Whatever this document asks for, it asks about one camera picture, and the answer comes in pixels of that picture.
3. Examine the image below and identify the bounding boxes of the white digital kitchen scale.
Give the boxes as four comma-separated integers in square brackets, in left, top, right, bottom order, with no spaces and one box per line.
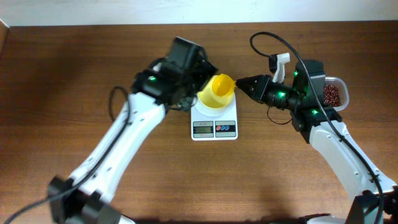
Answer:
[190,94,238,141]

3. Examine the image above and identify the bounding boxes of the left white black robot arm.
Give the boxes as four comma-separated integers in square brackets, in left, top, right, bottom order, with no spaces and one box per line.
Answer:
[47,37,218,224]

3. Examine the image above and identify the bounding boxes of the red adzuki beans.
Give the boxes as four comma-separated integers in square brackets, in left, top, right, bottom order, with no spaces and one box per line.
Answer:
[323,85,341,107]

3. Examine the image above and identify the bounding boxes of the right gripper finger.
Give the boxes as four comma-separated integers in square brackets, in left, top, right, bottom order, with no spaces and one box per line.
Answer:
[239,86,260,101]
[236,76,261,90]

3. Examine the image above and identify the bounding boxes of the pale yellow plastic bowl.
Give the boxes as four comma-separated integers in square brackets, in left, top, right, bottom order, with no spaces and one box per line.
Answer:
[198,75,234,109]

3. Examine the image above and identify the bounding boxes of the clear plastic food container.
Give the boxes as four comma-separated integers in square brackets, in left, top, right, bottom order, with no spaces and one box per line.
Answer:
[323,77,349,111]

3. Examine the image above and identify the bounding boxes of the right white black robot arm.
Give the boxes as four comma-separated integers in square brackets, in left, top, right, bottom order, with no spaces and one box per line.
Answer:
[236,60,397,223]

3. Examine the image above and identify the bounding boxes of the yellow plastic measuring scoop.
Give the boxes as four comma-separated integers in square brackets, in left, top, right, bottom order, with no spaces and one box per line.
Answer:
[211,73,236,97]

